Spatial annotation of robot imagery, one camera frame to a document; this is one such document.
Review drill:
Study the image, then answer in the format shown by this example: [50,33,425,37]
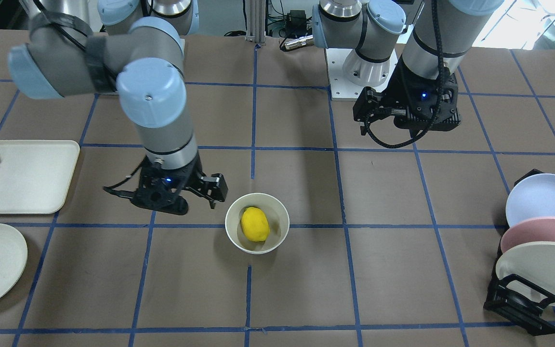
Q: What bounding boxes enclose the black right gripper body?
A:
[131,154,202,215]

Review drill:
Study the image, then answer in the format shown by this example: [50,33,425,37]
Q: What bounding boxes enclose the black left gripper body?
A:
[383,59,461,132]

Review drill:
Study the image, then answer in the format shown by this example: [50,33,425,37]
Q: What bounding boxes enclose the yellow lemon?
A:
[240,206,270,242]

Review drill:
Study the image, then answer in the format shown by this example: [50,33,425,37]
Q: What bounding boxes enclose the cream ceramic bowl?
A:
[225,193,290,254]

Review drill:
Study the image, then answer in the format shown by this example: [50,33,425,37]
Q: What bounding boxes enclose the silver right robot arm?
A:
[7,0,228,215]

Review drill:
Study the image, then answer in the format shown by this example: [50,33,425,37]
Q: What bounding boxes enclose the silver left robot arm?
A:
[280,0,502,136]

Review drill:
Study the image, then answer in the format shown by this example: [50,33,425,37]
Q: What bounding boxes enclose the cream rectangular tray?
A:
[0,140,80,214]

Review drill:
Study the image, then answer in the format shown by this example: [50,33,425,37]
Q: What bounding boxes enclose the lavender plate in rack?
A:
[505,173,555,226]

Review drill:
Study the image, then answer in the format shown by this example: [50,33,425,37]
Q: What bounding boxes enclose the pink plate in rack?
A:
[500,216,555,253]

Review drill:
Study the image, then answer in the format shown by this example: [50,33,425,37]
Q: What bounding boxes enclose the black dish rack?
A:
[483,169,555,336]

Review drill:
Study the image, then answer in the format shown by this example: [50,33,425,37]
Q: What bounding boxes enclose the cream plate in rack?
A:
[495,241,555,306]

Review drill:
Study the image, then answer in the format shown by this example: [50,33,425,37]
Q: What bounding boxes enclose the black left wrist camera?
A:
[352,86,396,136]

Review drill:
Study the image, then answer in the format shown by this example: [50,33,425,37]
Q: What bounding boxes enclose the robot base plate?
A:
[325,48,398,101]

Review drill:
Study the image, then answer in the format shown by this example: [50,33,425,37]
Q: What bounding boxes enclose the aluminium frame post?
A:
[244,0,268,46]

